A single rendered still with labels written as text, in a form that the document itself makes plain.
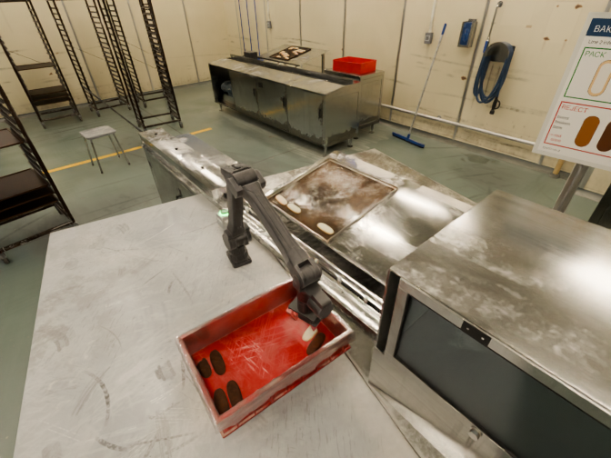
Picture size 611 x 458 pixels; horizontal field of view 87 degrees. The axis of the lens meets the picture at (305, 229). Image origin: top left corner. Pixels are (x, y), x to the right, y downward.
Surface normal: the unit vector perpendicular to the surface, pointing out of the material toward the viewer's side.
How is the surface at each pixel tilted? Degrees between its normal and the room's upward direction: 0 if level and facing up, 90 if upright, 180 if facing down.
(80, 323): 0
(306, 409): 0
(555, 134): 90
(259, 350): 0
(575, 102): 90
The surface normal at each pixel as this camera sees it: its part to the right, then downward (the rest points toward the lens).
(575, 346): -0.03, -0.80
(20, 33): 0.65, 0.44
